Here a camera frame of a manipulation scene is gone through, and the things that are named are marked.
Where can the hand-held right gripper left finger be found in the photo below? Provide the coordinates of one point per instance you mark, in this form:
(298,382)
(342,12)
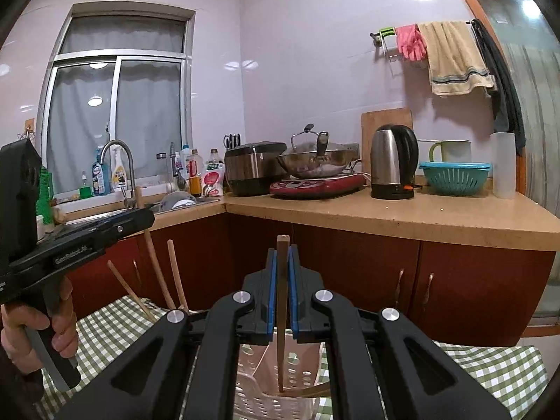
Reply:
(272,288)

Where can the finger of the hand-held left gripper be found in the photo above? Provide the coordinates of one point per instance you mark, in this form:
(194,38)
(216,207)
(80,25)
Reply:
(131,223)

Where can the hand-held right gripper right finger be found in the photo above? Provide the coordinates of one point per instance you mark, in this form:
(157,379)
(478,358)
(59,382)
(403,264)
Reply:
(293,288)

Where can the wooden chopstick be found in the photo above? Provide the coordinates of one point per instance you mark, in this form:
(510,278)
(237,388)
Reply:
(177,275)
(282,271)
(313,391)
(153,253)
(131,293)

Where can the pink plastic utensil holder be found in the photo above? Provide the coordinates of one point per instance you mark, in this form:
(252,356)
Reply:
(262,385)

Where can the person's left hand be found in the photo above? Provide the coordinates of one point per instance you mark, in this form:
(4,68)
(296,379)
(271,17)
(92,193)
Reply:
(63,315)

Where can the dishes in sink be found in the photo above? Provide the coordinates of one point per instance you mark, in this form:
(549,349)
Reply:
(177,201)

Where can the white spray bottle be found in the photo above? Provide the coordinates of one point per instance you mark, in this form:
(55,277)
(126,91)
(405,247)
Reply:
(118,173)

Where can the steel kitchen faucet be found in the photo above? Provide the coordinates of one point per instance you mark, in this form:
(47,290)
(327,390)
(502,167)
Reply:
(127,170)

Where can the blue dish soap bottle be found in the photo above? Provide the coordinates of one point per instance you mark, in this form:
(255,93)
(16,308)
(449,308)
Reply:
(99,177)

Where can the small green bottle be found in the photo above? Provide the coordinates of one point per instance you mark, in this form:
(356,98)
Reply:
(85,190)

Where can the steel kitchen sink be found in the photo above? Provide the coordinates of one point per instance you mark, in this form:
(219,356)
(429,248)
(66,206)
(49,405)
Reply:
(201,201)

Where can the orange liquid bottle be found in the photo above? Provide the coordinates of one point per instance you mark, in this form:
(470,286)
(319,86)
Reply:
(195,179)

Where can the green plastic brush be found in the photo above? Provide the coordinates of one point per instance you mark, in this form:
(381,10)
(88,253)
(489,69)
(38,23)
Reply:
(46,188)

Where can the blue cap bottle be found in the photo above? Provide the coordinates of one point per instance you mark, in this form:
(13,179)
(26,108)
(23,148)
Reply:
(186,162)

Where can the red and white pouch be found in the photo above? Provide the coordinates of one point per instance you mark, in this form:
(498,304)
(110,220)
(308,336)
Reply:
(213,181)

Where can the red induction cooker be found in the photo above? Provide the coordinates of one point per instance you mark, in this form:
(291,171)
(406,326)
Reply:
(315,187)

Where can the steel rice cooker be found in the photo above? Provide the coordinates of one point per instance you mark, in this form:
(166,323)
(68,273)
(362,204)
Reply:
(249,170)

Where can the steel wok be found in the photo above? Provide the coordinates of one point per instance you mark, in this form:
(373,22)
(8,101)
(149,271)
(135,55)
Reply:
(306,166)

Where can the knife block with knives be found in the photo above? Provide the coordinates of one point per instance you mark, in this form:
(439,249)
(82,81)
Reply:
(232,141)

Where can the glass wok lid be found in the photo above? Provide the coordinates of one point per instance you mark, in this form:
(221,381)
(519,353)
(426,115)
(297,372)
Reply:
(304,142)

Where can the steel electric kettle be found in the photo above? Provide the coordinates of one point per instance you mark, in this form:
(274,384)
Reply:
(389,162)

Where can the red kitchen cabinet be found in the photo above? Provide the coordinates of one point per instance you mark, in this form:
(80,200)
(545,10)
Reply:
(459,280)

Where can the wooden cutting board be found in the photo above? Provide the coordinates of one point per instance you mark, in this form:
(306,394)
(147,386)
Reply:
(385,118)

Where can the teal plastic colander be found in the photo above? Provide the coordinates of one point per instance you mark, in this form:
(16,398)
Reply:
(455,179)

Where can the green checked tablecloth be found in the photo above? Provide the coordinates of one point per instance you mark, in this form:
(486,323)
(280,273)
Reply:
(481,367)

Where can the white plastic container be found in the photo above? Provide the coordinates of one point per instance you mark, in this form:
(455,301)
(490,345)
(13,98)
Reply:
(503,166)

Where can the pink rubber gloves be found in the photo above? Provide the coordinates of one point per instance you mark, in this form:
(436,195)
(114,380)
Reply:
(411,43)

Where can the beige towel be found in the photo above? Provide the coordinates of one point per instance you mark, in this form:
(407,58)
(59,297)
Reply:
(455,61)

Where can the dark hanging cloth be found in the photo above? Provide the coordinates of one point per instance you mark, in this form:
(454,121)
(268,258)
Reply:
(503,96)

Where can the aluminium frame window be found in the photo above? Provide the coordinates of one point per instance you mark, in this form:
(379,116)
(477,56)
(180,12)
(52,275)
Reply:
(131,96)

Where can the wall power socket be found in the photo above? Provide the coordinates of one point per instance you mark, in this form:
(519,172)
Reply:
(353,149)

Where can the wall towel rack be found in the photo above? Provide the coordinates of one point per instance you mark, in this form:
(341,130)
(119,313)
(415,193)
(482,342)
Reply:
(380,35)

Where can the wooden frame glass door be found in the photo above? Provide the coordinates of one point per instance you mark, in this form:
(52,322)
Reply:
(542,96)

